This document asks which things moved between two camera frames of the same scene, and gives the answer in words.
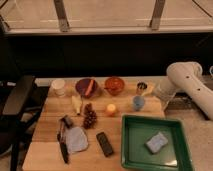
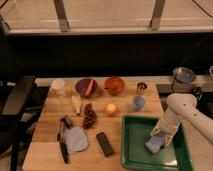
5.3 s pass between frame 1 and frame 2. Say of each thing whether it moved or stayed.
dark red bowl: stayed
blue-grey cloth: stayed
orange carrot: stayed
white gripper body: moved
